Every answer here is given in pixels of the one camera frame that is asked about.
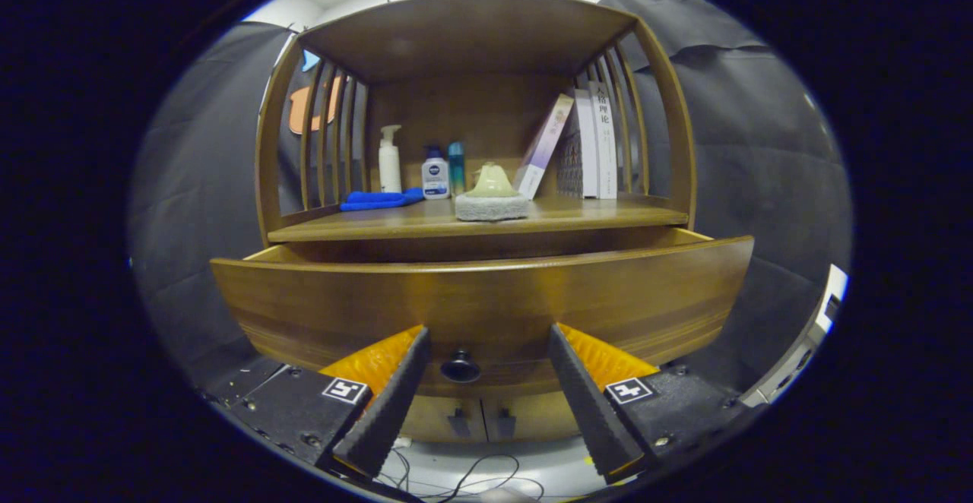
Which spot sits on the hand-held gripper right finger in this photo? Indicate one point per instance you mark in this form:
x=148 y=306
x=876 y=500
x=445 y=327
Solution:
x=589 y=412

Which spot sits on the white board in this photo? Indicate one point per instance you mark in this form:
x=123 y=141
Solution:
x=825 y=313

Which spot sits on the slim teal bottle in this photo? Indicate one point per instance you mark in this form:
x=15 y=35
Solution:
x=456 y=169

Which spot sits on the wooden cabinet door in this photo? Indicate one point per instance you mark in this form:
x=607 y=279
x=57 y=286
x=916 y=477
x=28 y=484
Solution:
x=433 y=421
x=536 y=418

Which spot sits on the blue cloth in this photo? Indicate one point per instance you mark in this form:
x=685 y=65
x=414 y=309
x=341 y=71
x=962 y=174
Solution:
x=376 y=200

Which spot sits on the wooden countertop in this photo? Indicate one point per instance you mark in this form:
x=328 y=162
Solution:
x=593 y=214

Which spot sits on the wooden drawer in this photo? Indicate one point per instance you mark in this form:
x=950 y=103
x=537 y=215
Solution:
x=494 y=305

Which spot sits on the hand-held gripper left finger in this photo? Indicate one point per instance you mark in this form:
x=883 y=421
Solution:
x=384 y=419

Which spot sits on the white lotion bottle blue cap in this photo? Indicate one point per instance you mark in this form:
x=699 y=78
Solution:
x=435 y=180

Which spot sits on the white pump bottle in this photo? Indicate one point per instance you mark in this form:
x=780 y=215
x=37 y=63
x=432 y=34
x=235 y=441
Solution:
x=389 y=169

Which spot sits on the purple and white book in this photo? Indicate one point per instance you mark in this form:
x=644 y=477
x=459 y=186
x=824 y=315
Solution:
x=543 y=146

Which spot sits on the pale green scrub brush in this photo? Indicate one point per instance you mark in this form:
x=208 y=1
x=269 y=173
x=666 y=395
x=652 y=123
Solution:
x=491 y=203

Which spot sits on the dark patterned book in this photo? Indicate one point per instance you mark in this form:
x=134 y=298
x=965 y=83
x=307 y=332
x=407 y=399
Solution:
x=572 y=161

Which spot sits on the wooden cabinet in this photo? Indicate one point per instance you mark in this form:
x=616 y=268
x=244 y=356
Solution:
x=471 y=32

